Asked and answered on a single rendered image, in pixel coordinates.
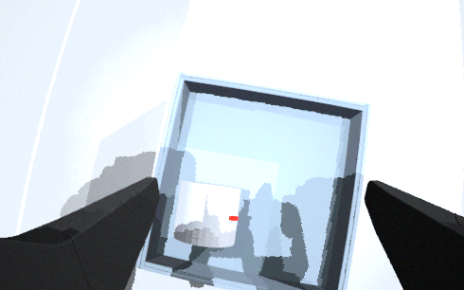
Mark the light blue square tray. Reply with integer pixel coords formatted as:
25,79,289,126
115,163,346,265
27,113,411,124
136,71,371,290

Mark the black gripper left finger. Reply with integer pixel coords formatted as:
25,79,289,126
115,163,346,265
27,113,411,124
0,176,159,290

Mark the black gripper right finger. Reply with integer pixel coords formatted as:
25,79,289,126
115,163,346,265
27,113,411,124
364,180,464,290

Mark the white cylinder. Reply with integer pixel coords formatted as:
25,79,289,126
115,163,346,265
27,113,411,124
173,180,241,247

